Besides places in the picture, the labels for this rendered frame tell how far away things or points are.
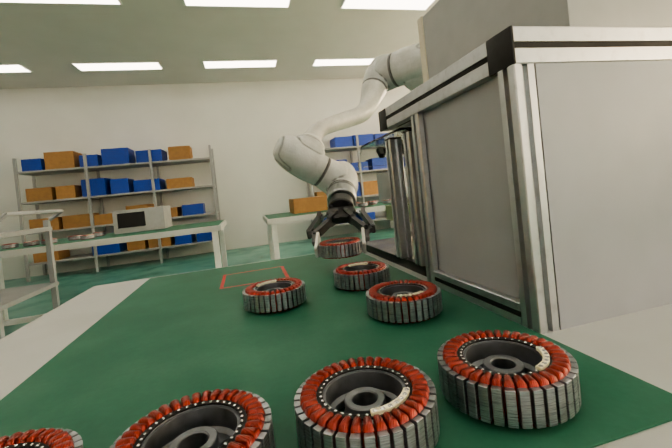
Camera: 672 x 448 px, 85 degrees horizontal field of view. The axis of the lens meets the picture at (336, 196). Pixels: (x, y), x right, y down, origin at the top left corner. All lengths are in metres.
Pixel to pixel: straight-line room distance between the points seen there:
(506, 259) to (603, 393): 0.20
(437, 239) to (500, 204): 0.19
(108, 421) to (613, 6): 0.77
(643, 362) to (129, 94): 7.94
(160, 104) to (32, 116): 2.10
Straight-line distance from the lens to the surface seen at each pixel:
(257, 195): 7.51
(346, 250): 0.86
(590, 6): 0.64
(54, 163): 7.65
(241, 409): 0.33
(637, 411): 0.40
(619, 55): 0.62
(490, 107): 0.55
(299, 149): 1.10
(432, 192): 0.70
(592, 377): 0.44
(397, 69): 1.46
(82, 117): 8.18
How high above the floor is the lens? 0.94
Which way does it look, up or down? 1 degrees down
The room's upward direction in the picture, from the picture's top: 6 degrees counter-clockwise
